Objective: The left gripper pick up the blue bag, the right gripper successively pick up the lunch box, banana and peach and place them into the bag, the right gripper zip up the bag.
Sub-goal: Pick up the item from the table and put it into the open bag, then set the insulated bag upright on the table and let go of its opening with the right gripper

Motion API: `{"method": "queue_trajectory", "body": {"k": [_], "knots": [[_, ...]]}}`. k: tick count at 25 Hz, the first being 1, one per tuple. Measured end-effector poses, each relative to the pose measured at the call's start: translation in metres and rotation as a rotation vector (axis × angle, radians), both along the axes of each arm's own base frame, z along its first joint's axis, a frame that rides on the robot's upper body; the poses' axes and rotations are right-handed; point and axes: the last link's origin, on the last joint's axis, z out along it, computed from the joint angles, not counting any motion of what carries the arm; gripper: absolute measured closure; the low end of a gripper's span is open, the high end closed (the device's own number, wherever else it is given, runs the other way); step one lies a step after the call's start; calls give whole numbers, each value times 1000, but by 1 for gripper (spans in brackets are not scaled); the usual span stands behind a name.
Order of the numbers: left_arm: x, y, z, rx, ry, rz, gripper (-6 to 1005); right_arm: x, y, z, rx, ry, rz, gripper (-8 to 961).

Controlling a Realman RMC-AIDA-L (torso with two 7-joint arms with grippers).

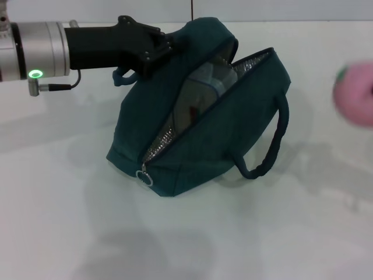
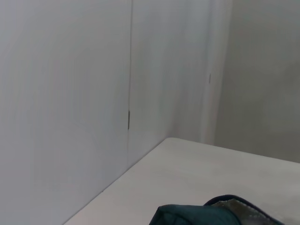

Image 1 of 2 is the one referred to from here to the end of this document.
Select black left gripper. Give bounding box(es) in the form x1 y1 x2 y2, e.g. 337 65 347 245
64 15 189 79

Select clear plastic blue-rimmed food box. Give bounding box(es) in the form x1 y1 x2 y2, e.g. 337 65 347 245
171 62 238 134

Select dark teal fabric lunch bag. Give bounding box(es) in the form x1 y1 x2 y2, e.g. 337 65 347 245
105 17 293 198

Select silver zipper pull ring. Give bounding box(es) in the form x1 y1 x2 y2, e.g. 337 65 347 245
135 163 154 187

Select pink toy peach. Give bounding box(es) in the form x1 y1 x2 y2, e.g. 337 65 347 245
332 59 373 128

